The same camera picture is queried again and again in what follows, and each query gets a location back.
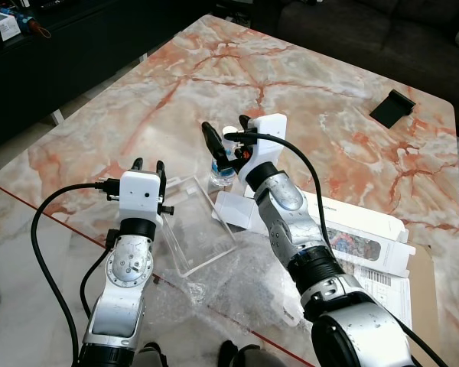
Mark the small clear plastic bottle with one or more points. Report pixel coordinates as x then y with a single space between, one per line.
224 174

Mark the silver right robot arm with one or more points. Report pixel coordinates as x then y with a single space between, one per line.
321 267

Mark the clear plastic tray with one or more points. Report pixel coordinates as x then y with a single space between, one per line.
199 229

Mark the black low cabinet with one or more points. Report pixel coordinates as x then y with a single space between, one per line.
84 61

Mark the black phone stand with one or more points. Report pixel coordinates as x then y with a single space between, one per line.
392 108

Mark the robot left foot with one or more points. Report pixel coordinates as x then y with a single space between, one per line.
151 356

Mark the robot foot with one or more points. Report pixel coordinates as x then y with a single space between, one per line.
151 356
249 355

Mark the white cardboard packaging box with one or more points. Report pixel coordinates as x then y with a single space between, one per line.
367 229

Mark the dark grey sofa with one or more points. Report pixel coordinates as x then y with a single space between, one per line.
382 30

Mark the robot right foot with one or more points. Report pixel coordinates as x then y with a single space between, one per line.
249 355

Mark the orange and black tool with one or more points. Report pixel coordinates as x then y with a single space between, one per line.
37 27

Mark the small white box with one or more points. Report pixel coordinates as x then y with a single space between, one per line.
4 27

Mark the white paper with barcode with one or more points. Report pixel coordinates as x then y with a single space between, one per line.
386 290

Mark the brown cardboard sheet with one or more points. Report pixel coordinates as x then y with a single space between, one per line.
427 306

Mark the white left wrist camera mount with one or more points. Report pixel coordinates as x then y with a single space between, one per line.
140 195

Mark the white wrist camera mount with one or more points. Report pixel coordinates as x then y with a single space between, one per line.
266 138
140 195

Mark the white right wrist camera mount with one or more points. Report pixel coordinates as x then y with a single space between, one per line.
266 138

